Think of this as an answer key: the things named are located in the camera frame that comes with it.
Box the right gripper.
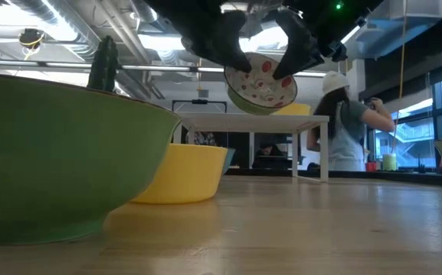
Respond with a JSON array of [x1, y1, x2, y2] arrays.
[[144, 0, 309, 74]]

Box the teal bowl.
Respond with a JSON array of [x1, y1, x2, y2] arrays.
[[222, 147, 237, 176]]

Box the yellow bowl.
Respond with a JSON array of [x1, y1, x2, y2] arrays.
[[272, 102, 313, 117], [131, 143, 229, 205]]

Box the person standing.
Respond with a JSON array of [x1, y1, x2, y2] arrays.
[[306, 70, 396, 172]]

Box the person seated behind rack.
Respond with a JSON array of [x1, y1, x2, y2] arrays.
[[251, 142, 286, 170]]

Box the tall green cactus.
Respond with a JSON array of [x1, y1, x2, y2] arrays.
[[86, 35, 120, 93]]

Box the light green cup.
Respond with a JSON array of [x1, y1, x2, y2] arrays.
[[382, 153, 398, 172]]

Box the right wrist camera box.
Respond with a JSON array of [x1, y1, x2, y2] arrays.
[[318, 40, 348, 63]]

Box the black monitor stand frame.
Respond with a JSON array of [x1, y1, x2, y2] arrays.
[[171, 99, 228, 114]]

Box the black yellow cable reel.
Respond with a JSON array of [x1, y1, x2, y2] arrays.
[[18, 28, 46, 50]]

